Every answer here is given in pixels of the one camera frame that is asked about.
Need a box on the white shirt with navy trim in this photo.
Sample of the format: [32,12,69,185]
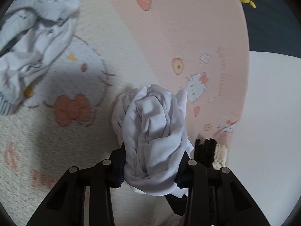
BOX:
[111,84,194,198]

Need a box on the cream folded garment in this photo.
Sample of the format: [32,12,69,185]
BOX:
[212,143,228,170]

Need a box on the black folded garment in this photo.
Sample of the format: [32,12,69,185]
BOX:
[193,138,217,169]

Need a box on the pink cartoon cat blanket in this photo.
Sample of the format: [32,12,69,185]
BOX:
[1,0,249,225]

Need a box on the white patterned knit garment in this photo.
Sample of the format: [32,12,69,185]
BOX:
[1,0,80,116]

